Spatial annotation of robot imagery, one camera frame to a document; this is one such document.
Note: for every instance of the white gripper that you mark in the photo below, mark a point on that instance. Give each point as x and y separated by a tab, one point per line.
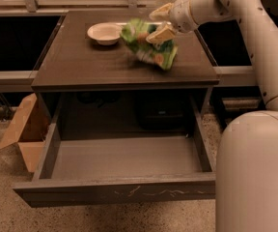
181	15

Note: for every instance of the green rice chip bag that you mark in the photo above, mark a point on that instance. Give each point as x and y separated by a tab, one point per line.
134	34

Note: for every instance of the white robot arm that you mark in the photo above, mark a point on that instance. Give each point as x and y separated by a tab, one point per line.
247	159

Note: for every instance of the open grey drawer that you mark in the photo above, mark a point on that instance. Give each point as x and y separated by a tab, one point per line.
98	155

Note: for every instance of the white bowl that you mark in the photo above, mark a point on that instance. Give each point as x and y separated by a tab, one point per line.
105	33

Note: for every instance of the black device under cabinet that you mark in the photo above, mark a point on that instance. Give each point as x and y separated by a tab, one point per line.
158	111

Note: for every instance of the brown cardboard box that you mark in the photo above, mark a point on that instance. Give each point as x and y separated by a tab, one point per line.
27	129

